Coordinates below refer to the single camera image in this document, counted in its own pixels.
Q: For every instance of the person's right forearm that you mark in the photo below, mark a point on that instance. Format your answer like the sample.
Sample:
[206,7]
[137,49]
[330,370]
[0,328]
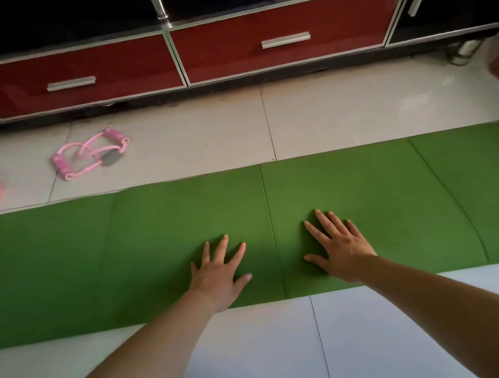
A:
[455,312]

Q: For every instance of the person's right middle finger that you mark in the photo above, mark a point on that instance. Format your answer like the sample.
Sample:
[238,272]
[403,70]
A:
[326,223]

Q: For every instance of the person's left thumb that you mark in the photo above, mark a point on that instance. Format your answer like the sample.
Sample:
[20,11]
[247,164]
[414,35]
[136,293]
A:
[242,280]

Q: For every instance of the person's left little finger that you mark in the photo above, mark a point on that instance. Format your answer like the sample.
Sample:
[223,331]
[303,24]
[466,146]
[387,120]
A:
[194,270]

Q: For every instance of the person's left middle finger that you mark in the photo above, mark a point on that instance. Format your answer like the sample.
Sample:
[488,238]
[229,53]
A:
[221,250]

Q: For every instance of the person's right hand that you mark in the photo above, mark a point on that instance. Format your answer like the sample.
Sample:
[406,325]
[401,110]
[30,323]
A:
[346,252]

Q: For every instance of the person's right little finger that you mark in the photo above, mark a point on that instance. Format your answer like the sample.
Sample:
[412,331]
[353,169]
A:
[353,228]

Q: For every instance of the green exercise mat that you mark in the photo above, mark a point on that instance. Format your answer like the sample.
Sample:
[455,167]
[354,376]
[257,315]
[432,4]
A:
[106,253]

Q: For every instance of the person's left hand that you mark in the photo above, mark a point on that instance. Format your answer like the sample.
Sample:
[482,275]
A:
[216,282]

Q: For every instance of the person's left forearm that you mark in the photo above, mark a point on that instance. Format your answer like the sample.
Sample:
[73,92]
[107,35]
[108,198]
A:
[139,364]

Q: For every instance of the red drawer front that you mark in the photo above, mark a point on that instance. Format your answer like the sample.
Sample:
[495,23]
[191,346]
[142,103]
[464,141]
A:
[338,15]
[123,71]

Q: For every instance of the person's right thumb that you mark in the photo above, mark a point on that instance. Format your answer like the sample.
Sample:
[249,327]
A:
[316,260]

